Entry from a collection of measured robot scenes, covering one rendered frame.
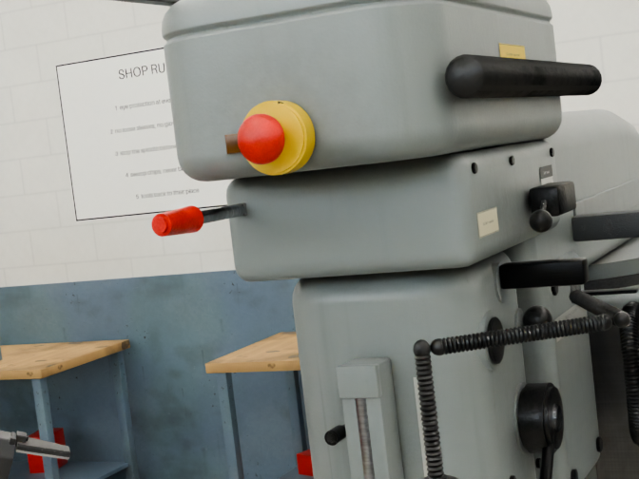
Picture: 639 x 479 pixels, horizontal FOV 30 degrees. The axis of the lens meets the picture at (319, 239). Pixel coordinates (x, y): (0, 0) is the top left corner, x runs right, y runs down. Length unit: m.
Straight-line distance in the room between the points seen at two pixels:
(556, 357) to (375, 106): 0.43
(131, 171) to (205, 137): 5.36
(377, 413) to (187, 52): 0.36
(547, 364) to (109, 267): 5.35
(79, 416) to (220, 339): 1.03
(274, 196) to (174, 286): 5.21
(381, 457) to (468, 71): 0.36
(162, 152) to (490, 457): 5.22
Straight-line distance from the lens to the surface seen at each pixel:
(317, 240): 1.08
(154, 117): 6.28
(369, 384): 1.08
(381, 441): 1.09
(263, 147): 0.93
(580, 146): 1.51
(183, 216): 1.01
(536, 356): 1.27
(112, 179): 6.44
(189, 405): 6.38
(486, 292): 1.13
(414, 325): 1.09
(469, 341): 0.96
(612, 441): 1.55
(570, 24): 5.44
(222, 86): 1.01
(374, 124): 0.95
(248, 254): 1.11
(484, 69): 0.95
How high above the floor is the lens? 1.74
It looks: 4 degrees down
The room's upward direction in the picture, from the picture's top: 7 degrees counter-clockwise
